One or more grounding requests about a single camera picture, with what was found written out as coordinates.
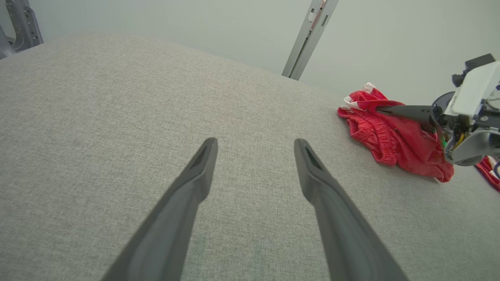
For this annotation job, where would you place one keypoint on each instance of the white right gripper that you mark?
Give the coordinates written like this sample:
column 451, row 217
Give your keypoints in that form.
column 476, row 97

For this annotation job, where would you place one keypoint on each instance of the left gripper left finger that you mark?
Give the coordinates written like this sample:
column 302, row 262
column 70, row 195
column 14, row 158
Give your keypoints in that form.
column 172, row 226

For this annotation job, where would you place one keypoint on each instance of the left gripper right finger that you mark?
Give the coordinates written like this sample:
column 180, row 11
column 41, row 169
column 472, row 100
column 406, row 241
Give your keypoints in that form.
column 343, row 234

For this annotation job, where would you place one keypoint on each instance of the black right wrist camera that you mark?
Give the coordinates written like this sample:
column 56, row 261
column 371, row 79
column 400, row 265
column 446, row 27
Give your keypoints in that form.
column 478, row 63

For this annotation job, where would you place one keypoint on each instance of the grey partition post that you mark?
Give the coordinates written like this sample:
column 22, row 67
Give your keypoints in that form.
column 308, row 39

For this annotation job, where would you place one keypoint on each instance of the grey metal frame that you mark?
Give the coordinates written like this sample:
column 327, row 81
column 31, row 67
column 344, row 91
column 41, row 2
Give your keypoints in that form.
column 23, row 27

